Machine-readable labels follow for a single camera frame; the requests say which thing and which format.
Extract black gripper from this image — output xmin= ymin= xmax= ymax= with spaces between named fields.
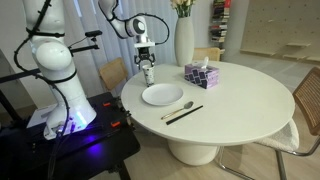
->
xmin=134 ymin=47 xmax=156 ymax=69

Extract white patterned paper cup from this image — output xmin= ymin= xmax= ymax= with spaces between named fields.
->
xmin=142 ymin=63 xmax=156 ymax=88

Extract white round plate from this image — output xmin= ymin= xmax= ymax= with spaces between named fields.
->
xmin=141 ymin=82 xmax=185 ymax=107

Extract wooden chair with metal legs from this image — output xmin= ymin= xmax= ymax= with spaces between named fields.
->
xmin=98 ymin=57 xmax=129 ymax=93

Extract tall white vase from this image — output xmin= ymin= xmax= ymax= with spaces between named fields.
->
xmin=173 ymin=16 xmax=195 ymax=68

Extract white vertical blinds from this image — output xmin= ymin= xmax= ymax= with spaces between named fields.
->
xmin=49 ymin=0 xmax=178 ymax=98

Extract orange and black clamp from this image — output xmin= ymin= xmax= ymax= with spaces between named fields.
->
xmin=110 ymin=113 xmax=136 ymax=132
xmin=102 ymin=99 xmax=126 ymax=113

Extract white tissue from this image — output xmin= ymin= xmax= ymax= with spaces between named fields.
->
xmin=194 ymin=56 xmax=210 ymax=71

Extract purple patterned tissue box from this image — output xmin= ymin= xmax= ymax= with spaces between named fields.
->
xmin=184 ymin=63 xmax=220 ymax=90

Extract light wooden chair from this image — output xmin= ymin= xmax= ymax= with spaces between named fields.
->
xmin=192 ymin=47 xmax=222 ymax=62

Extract pale flower bouquet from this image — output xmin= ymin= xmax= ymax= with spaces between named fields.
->
xmin=170 ymin=0 xmax=197 ymax=19

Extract black chopstick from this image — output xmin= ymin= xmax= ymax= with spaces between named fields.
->
xmin=166 ymin=105 xmax=204 ymax=126
xmin=165 ymin=105 xmax=204 ymax=126

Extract stacked books tower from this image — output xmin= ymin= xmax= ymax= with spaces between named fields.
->
xmin=209 ymin=0 xmax=232 ymax=44

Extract black robot cart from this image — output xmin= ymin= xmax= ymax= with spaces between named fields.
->
xmin=0 ymin=92 xmax=142 ymax=180

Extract wooden pegboard shelf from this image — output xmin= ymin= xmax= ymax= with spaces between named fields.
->
xmin=305 ymin=55 xmax=320 ymax=63
xmin=239 ymin=49 xmax=278 ymax=56
xmin=285 ymin=42 xmax=311 ymax=48
xmin=282 ymin=54 xmax=303 ymax=60

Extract white paper sheet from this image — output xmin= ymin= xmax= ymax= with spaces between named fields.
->
xmin=25 ymin=103 xmax=61 ymax=129

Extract wooden pegboard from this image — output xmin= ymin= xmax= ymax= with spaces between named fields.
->
xmin=239 ymin=0 xmax=320 ymax=64

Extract rattan chair with white cushion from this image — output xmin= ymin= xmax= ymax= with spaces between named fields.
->
xmin=214 ymin=66 xmax=320 ymax=180

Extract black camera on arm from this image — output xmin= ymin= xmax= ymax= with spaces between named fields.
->
xmin=68 ymin=29 xmax=103 ymax=56

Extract silver spoon with gold handle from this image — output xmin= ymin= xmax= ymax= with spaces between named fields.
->
xmin=160 ymin=100 xmax=195 ymax=121

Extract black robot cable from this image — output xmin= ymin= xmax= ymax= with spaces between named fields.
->
xmin=13 ymin=0 xmax=171 ymax=180

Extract white table pedestal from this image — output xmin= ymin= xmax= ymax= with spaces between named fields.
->
xmin=166 ymin=138 xmax=219 ymax=167

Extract black metal frame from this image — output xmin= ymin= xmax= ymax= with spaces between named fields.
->
xmin=0 ymin=68 xmax=41 ymax=128

